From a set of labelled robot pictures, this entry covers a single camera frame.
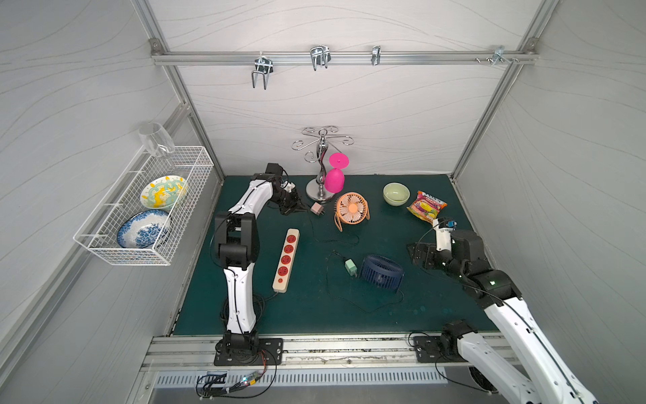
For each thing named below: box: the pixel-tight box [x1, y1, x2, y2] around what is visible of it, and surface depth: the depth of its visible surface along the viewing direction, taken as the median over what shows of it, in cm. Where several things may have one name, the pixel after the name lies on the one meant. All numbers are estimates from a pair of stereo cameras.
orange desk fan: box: [333, 191, 371, 233], surface depth 101 cm
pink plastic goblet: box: [323, 152, 350, 194], surface depth 98 cm
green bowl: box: [382, 181, 411, 207], surface depth 111 cm
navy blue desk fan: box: [360, 255, 405, 293], surface depth 85 cm
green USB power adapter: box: [344, 258, 358, 278], surface depth 90 cm
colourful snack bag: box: [406, 190, 449, 225], surface depth 106 cm
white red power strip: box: [272, 228, 301, 293], surface depth 92 cm
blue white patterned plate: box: [116, 209, 170, 249], surface depth 63 cm
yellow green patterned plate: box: [139, 175, 189, 210], surface depth 71 cm
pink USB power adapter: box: [309, 202, 326, 217], surface depth 108 cm
